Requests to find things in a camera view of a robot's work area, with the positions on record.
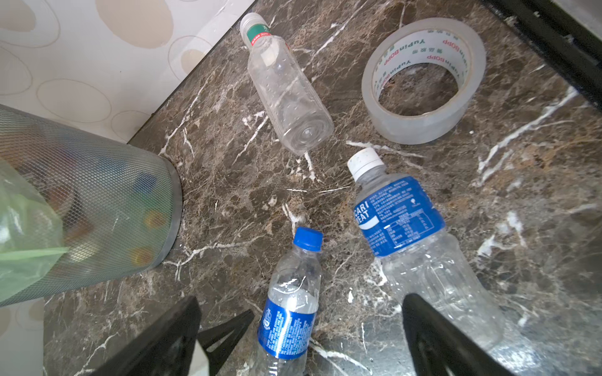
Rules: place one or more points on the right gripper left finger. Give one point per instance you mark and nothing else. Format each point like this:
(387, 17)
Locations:
(164, 348)

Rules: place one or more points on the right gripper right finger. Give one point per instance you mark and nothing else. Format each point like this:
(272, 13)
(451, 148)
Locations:
(438, 347)

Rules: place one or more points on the clear Pocari Sweat bottle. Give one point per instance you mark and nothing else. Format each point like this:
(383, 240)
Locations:
(408, 236)

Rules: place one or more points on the clear bottle blue cap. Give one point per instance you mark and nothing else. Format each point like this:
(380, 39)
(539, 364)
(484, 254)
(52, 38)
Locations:
(286, 325)

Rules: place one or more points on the clear bottle green white label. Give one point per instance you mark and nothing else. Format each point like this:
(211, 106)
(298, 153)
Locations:
(299, 118)

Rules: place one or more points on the grey mesh waste bin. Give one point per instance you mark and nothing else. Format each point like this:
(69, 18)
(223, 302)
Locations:
(121, 206)

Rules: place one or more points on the green plastic bin liner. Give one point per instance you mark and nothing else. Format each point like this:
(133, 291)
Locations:
(32, 237)

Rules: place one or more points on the clear adhesive tape roll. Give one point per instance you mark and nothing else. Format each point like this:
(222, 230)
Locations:
(418, 83)

